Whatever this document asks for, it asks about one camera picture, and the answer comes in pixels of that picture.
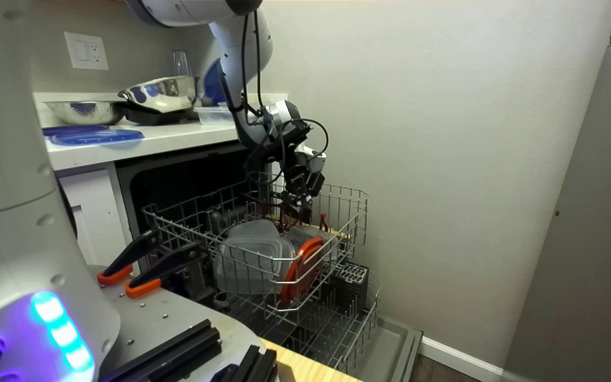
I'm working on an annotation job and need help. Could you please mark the grey room door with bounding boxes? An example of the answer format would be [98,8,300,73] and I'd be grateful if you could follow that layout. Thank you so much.
[503,0,611,382]

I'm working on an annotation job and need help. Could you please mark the wire dishrack with containers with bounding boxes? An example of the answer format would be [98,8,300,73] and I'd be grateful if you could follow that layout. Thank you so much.
[141,171,370,314]

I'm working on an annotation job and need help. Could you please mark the stack of clear plastic containers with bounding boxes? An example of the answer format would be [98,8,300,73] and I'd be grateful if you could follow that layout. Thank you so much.
[213,220,298,297]

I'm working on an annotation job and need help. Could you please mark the clear plastic container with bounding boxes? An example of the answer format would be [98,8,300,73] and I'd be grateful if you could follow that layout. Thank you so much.
[286,225,340,262]

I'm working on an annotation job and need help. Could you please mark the blue plate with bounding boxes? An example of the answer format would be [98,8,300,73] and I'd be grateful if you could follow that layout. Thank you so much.
[203,57,228,105]

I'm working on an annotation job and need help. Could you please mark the white cabinet door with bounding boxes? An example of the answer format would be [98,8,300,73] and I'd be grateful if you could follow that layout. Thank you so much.
[58,169,128,268]

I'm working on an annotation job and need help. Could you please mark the deep steel bowl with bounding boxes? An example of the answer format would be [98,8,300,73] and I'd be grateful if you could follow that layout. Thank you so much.
[118,75,201,114]

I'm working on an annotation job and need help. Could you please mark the black pan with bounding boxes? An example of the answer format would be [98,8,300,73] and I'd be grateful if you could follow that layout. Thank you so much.
[122,105,201,127]

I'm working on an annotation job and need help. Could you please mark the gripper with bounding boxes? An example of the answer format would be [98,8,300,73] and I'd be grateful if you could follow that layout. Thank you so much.
[278,157,326,225]

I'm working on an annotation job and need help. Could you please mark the shallow steel bowl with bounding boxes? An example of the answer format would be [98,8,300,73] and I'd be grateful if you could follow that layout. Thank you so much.
[43,100,127,126]

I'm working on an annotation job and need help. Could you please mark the drinking glass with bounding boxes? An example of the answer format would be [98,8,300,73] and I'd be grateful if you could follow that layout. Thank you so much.
[172,49,193,78]

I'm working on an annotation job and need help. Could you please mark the blue plastic lid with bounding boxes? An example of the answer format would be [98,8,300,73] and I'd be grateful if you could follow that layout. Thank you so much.
[49,129,145,147]
[42,125,111,137]

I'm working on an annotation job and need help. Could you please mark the black aluminium rail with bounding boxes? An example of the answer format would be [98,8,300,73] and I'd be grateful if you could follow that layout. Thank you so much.
[99,318,223,382]
[210,345,280,382]

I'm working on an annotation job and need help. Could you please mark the black cutlery basket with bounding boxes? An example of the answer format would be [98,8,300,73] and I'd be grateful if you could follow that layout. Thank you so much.
[330,262,371,315]

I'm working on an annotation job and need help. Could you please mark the black clamp with orange handle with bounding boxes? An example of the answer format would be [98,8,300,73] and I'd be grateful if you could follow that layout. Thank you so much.
[124,241,206,299]
[97,228,161,287]

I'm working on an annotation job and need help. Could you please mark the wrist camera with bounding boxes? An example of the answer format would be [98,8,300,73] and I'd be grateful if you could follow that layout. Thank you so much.
[295,142,328,173]

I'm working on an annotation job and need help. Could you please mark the wire dishrack with cutlery basket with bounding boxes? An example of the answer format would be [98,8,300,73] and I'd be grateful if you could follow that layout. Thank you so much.
[215,263,382,374]

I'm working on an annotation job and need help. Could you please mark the clear plastic tub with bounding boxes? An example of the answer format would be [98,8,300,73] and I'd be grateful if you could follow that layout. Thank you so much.
[194,106,236,126]

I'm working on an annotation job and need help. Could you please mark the white wall socket plate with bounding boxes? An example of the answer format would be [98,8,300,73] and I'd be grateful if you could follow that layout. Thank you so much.
[64,31,110,71]

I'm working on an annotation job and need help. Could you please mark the dishwasher door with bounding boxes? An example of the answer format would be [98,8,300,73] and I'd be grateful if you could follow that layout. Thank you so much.
[346,315,424,382]

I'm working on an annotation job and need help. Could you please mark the red lid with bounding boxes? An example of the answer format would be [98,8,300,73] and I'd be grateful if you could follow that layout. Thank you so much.
[279,237,326,305]

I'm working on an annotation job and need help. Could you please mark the dishwasher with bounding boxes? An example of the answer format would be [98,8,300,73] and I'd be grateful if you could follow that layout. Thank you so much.
[114,141,424,382]

